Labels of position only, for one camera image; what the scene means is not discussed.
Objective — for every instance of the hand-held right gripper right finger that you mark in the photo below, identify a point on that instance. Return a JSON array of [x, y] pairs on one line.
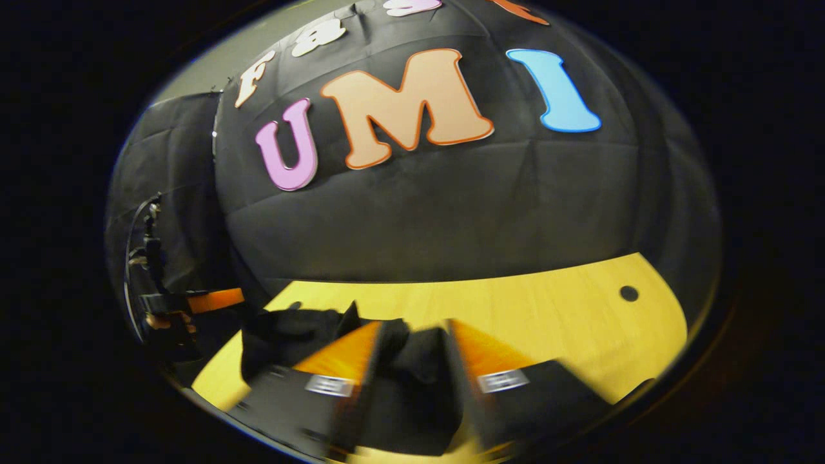
[[461, 386]]

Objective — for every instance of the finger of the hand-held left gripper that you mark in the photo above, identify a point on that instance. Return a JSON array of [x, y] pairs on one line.
[[216, 299]]

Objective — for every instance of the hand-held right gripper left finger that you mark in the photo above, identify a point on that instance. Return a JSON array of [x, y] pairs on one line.
[[370, 374]]

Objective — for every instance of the black buttoned cardigan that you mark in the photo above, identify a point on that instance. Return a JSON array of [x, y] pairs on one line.
[[283, 335]]

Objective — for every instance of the black backdrop cloth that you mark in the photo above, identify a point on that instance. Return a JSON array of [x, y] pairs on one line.
[[419, 212]]

